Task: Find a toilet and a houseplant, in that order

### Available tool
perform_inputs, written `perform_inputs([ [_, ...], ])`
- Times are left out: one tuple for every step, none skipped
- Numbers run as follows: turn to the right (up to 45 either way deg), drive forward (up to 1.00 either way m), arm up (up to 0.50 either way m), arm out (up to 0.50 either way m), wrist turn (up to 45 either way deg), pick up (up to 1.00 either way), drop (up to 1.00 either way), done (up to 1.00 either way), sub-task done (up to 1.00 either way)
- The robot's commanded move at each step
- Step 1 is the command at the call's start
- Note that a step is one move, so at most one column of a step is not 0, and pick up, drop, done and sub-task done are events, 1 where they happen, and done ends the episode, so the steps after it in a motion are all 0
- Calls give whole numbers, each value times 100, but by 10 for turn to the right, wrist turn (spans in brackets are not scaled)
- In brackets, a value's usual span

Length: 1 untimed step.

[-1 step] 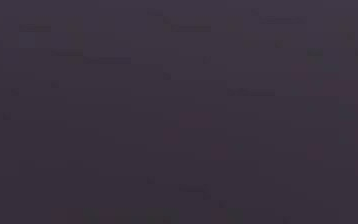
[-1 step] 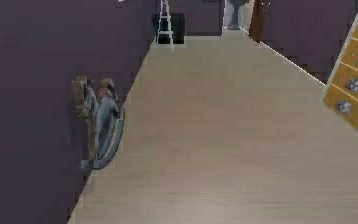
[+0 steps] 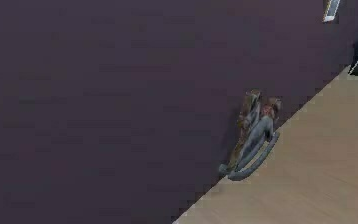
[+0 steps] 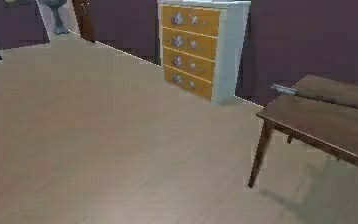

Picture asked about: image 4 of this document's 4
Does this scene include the brown wooden table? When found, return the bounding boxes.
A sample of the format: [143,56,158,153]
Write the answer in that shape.
[247,73,358,189]

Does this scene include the white chest with yellow drawers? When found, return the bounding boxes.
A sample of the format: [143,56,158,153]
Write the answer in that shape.
[157,0,252,106]

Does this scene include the dark brown room door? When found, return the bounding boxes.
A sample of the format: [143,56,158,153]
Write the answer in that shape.
[71,0,96,44]

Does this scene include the grey pedestal sink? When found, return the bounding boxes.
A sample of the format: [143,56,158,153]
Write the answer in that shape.
[38,0,70,36]

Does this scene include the small grey stick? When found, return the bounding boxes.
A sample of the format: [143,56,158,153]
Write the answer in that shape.
[271,83,299,96]

